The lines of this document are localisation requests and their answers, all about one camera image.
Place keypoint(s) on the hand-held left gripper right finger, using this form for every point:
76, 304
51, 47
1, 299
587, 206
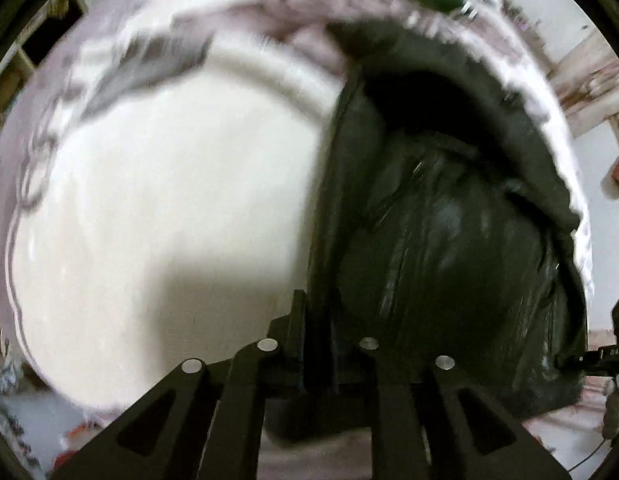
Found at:
338, 357

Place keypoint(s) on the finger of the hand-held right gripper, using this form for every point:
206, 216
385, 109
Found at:
587, 358

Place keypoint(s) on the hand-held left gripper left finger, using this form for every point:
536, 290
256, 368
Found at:
295, 355

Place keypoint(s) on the black plastic garbage bag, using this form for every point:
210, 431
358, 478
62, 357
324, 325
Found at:
439, 240

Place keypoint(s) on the person's right hand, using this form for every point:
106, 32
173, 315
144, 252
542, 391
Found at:
614, 410

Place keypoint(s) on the white purple patterned bedsheet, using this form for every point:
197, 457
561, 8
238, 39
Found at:
164, 200

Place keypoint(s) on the grey patterned cloth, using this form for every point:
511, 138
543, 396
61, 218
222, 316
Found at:
24, 420

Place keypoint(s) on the white open shelf unit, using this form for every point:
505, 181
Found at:
24, 45

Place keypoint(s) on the pale wooden wall board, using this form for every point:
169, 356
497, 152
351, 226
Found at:
589, 80

